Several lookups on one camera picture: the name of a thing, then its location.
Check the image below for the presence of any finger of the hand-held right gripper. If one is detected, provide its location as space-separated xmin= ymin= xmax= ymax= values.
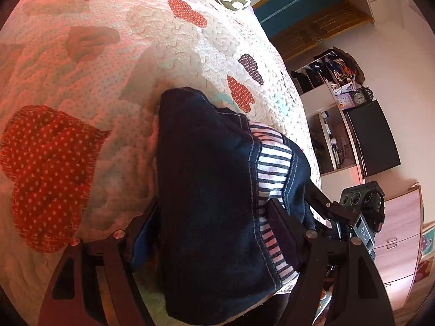
xmin=306 ymin=181 xmax=359 ymax=225

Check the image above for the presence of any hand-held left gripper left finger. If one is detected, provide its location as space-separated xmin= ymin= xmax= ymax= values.
xmin=37 ymin=198 xmax=161 ymax=326

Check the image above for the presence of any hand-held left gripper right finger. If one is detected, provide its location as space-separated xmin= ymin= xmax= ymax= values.
xmin=268 ymin=198 xmax=397 ymax=326

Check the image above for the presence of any dark blue pants striped waistband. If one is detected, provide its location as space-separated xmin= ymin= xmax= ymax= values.
xmin=156 ymin=87 xmax=318 ymax=325

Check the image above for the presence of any wooden drawer cabinet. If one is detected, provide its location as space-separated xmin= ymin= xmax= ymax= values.
xmin=372 ymin=183 xmax=424 ymax=310

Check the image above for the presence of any white television cabinet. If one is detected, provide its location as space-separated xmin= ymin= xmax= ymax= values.
xmin=299 ymin=81 xmax=368 ymax=178

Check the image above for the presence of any colourful printed board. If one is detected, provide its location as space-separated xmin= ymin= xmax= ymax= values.
xmin=416 ymin=222 xmax=435 ymax=280

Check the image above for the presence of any black television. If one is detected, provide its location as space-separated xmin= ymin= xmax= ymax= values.
xmin=344 ymin=100 xmax=402 ymax=178

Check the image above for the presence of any purple alarm clock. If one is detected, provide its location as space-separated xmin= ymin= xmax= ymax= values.
xmin=335 ymin=92 xmax=356 ymax=110

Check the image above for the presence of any black ornate clock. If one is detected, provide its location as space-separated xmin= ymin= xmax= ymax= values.
xmin=351 ymin=86 xmax=374 ymax=106

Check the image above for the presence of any pile of clothes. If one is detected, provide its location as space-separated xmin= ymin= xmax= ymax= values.
xmin=316 ymin=49 xmax=366 ymax=86

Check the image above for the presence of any patchwork quilted bed blanket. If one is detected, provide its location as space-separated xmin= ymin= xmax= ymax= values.
xmin=0 ymin=0 xmax=323 ymax=326

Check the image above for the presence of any wooden door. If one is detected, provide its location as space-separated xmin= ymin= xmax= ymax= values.
xmin=272 ymin=7 xmax=374 ymax=62

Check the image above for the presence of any teal curtain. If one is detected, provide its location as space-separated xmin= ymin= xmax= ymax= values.
xmin=253 ymin=0 xmax=342 ymax=39

